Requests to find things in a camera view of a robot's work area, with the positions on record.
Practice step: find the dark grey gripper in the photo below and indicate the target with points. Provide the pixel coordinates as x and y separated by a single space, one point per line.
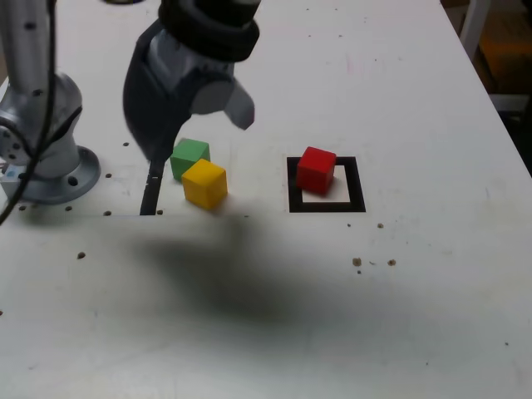
187 66

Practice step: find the white metal frame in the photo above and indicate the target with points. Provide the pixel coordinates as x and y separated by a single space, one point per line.
471 25

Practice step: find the green cube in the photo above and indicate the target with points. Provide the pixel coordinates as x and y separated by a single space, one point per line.
185 156

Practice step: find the yellow cube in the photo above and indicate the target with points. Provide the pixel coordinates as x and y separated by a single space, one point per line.
203 187

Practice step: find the black tape square outline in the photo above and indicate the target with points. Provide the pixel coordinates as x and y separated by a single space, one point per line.
357 187

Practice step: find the red cube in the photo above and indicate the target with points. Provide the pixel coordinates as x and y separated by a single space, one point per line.
316 174

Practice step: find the black tape strip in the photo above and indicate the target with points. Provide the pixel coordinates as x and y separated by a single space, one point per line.
149 199

